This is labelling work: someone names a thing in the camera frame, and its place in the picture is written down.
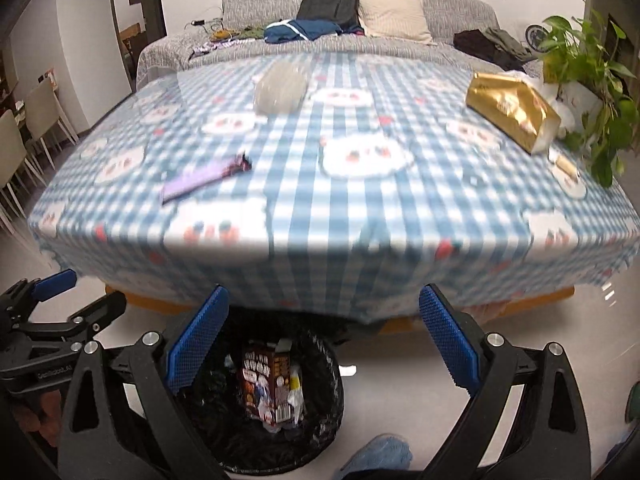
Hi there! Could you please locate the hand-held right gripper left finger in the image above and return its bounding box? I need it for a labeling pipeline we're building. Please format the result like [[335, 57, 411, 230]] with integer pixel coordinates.
[[57, 284, 231, 480]]

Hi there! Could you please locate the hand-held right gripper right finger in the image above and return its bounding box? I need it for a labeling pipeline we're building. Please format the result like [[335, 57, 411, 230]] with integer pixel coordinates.
[[418, 283, 593, 480]]

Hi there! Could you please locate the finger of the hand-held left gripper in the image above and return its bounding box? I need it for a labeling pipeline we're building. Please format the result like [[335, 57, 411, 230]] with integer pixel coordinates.
[[10, 292, 129, 347], [0, 269, 79, 312]]

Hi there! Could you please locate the dark brown cookie box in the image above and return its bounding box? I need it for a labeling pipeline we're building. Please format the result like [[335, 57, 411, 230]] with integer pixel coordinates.
[[241, 342, 297, 424]]

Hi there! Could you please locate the black mesh trash bin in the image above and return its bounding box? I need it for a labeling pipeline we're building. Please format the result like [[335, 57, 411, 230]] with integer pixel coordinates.
[[172, 307, 347, 476]]

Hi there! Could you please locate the person's left hand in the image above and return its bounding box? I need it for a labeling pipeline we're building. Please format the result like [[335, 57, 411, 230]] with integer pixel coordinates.
[[10, 389, 67, 449]]

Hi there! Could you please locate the blue slipper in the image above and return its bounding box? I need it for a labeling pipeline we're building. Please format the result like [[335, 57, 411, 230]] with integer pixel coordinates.
[[342, 434, 414, 480]]

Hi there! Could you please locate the purple wrapper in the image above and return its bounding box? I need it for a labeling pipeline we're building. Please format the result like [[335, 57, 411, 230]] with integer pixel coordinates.
[[161, 152, 253, 206]]

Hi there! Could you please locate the small gold packet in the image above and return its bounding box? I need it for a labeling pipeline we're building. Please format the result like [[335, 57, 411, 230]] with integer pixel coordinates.
[[550, 152, 582, 181]]

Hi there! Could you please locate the clear bubble wrap roll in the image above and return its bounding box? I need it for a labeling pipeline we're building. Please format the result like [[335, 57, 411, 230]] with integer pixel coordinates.
[[252, 62, 311, 116]]

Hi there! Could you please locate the purple patterned cloth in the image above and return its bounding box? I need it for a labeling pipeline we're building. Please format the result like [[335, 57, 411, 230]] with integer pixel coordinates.
[[190, 40, 236, 56]]

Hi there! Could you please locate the black garment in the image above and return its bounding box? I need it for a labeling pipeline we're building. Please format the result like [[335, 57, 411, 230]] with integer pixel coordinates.
[[452, 29, 526, 72]]

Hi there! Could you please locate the small round fan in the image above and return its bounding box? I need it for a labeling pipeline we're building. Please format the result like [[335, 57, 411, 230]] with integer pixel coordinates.
[[525, 24, 552, 54]]

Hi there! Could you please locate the green potted plant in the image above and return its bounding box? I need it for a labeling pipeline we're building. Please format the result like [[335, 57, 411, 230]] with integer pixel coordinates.
[[540, 0, 640, 189]]

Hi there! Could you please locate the beige pillow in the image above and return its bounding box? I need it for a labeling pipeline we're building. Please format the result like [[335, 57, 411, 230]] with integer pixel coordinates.
[[357, 0, 435, 45]]

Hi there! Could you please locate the grey sofa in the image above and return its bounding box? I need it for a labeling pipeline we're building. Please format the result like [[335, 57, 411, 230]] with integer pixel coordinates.
[[136, 0, 547, 94]]

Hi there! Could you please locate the blue jacket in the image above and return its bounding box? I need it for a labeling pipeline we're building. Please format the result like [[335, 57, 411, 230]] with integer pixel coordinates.
[[263, 19, 364, 45]]

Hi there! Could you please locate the black backpack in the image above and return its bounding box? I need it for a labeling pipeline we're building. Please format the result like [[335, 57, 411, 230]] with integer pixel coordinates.
[[296, 0, 362, 36]]

